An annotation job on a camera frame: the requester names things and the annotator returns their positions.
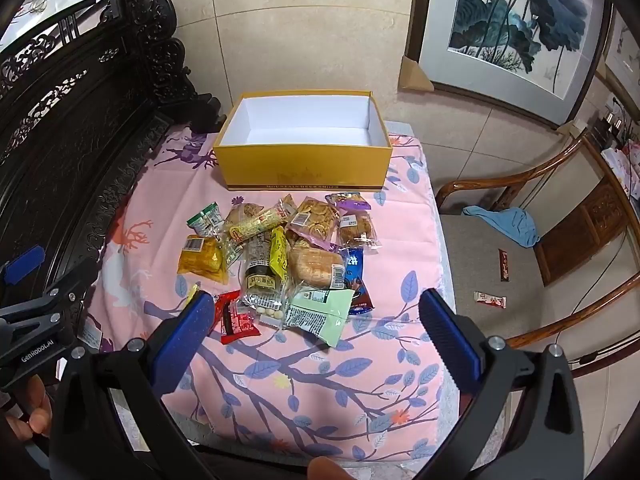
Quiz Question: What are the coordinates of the pink floral tablecloth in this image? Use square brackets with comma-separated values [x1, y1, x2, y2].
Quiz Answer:
[82, 122, 455, 467]

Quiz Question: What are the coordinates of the black cable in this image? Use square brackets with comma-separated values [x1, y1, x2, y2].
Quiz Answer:
[579, 327, 640, 367]

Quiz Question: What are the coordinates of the purple pastry packet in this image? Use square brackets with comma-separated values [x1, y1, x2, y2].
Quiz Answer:
[334, 192, 382, 250]

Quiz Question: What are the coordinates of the light green snack packet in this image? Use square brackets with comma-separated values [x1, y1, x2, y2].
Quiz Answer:
[284, 287, 357, 349]

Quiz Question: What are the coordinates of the cardboard corner protector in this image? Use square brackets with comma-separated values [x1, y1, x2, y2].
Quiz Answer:
[398, 55, 435, 92]

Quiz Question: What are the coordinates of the green white snack packet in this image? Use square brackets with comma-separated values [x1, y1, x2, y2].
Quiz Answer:
[187, 202, 224, 237]

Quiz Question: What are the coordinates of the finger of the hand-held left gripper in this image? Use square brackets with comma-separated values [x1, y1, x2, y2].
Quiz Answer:
[0, 246, 45, 287]
[0, 257, 99, 331]

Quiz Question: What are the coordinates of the red white snack packet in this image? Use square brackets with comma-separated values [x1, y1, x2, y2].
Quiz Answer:
[473, 290, 507, 310]

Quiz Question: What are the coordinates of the framed picture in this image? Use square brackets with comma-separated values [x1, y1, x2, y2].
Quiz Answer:
[595, 5, 640, 126]

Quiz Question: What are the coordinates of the framed lotus painting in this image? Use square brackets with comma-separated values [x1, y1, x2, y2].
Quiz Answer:
[403, 0, 614, 129]

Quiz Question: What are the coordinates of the person's right hand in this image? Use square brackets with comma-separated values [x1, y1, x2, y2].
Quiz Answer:
[306, 456, 347, 480]

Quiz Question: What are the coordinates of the yellow cardboard box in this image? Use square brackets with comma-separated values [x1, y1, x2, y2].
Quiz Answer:
[212, 91, 394, 192]

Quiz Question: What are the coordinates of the bread packet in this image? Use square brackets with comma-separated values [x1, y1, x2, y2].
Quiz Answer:
[287, 244, 347, 290]

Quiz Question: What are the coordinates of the wooden armchair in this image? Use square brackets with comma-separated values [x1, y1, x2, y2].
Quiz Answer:
[433, 129, 640, 377]

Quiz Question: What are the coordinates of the clear green print packet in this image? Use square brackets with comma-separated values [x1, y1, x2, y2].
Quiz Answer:
[216, 227, 246, 267]

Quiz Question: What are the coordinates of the blue cloth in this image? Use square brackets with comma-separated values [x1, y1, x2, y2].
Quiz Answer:
[460, 204, 540, 249]

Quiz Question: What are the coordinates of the golden long snack packet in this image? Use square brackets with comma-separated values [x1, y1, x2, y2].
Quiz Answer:
[227, 204, 294, 247]

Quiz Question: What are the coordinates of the person's left hand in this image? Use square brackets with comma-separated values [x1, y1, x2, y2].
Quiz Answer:
[6, 376, 54, 442]

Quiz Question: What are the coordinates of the brown pastry packet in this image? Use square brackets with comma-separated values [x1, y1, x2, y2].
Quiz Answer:
[225, 201, 267, 231]

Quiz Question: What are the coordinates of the blue snack packet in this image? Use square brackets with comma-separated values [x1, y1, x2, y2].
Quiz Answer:
[339, 247, 375, 317]

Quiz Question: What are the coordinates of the clear dark label packet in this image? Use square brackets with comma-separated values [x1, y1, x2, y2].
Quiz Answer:
[241, 232, 288, 306]

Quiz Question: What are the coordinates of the clear cracker packet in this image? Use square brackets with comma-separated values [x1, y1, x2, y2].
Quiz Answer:
[286, 196, 342, 252]

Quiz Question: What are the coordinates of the dark carved wooden bench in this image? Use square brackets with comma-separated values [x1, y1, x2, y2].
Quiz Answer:
[0, 0, 227, 361]

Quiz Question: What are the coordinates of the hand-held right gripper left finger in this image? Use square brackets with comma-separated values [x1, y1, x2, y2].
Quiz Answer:
[49, 289, 221, 480]

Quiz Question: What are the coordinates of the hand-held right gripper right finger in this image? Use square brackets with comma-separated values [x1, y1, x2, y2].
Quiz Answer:
[415, 288, 584, 480]

